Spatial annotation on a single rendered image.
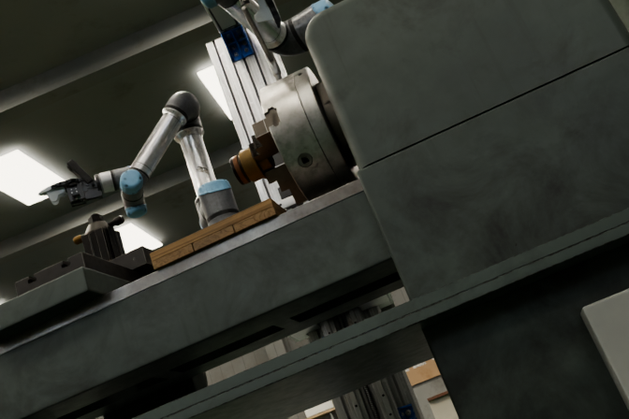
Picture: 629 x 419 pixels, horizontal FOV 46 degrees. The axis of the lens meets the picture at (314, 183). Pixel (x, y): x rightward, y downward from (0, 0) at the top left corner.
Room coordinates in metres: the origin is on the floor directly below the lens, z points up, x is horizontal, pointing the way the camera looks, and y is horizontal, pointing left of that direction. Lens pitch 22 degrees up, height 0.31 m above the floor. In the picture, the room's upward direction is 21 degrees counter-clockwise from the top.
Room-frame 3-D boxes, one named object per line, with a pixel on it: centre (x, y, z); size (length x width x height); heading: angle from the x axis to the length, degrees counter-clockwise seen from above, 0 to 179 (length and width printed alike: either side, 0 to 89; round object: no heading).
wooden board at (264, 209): (1.68, 0.22, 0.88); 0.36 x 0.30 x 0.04; 171
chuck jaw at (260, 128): (1.56, 0.07, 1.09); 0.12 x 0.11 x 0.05; 171
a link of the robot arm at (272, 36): (1.85, -0.01, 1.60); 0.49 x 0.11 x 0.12; 163
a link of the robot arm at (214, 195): (2.37, 0.34, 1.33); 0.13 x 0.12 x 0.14; 18
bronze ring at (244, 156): (1.66, 0.12, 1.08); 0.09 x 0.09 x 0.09; 81
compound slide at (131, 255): (1.81, 0.56, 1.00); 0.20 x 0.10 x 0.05; 81
